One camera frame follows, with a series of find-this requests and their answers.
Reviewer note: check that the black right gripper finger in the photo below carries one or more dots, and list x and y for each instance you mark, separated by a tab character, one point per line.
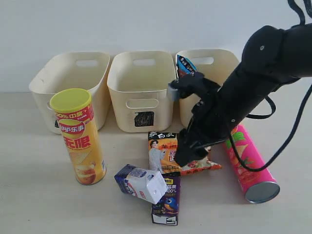
189	148
187	85

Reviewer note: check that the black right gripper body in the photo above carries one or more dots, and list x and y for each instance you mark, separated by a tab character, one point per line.
208	126

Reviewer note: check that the blue noodle packet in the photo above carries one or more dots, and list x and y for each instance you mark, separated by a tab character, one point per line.
184	66

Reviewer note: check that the orange snack bag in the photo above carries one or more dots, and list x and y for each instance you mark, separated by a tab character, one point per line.
162	150

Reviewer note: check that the yellow Lays chips can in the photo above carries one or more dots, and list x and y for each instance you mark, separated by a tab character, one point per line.
75	117

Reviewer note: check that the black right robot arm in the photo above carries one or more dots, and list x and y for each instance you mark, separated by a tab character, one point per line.
271	58

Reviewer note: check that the right cream plastic bin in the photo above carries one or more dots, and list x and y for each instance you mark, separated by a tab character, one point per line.
215	64

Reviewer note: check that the cream plastic bin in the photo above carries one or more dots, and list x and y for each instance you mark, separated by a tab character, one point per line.
138	82
215	64
86	70

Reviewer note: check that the middle cream plastic bin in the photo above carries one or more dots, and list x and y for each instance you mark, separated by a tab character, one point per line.
138	82

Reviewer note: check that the white blue milk carton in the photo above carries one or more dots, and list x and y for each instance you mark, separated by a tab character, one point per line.
141	183

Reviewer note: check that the purple juice box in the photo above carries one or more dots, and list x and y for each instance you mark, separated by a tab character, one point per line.
166	211

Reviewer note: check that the left cream plastic bin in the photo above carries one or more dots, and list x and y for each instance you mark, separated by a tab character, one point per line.
86	70

